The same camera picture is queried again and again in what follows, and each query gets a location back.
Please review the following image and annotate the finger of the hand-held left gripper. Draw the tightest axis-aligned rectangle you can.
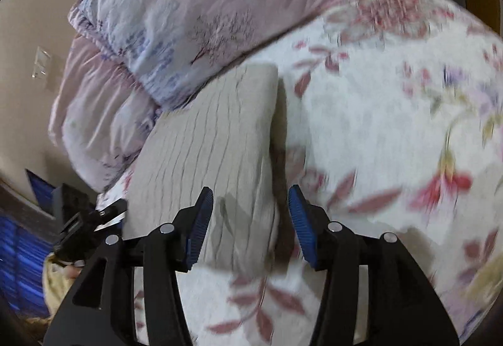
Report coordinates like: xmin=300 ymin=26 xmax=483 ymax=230
xmin=88 ymin=198 xmax=128 ymax=231

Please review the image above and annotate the white floral bed sheet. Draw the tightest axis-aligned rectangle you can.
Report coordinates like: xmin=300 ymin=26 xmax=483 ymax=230
xmin=94 ymin=0 xmax=503 ymax=346

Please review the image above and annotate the white wall switch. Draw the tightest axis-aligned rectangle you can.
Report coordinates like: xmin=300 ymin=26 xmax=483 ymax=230
xmin=31 ymin=45 xmax=52 ymax=80

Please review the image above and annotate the pink lavender-print pillow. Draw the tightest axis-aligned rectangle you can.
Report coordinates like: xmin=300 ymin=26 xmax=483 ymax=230
xmin=48 ymin=34 xmax=162 ymax=193

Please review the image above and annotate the blue panel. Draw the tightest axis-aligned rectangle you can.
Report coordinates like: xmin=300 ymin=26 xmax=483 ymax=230
xmin=25 ymin=169 xmax=58 ymax=215

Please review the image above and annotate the beige cable-knit sweater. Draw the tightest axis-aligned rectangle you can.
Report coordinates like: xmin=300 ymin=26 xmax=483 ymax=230
xmin=124 ymin=63 xmax=281 ymax=278

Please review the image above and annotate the blue striped cloth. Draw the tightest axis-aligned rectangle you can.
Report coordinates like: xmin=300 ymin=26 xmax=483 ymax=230
xmin=0 ymin=212 xmax=56 ymax=317

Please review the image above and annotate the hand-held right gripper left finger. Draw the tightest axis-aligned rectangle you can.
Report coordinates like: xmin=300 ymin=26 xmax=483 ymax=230
xmin=42 ymin=186 xmax=215 ymax=346

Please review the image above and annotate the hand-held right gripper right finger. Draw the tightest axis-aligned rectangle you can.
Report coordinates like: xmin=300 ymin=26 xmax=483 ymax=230
xmin=288 ymin=185 xmax=460 ymax=346

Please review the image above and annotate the person's left hand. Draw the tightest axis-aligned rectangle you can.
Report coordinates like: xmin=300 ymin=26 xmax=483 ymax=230
xmin=63 ymin=262 xmax=86 ymax=280

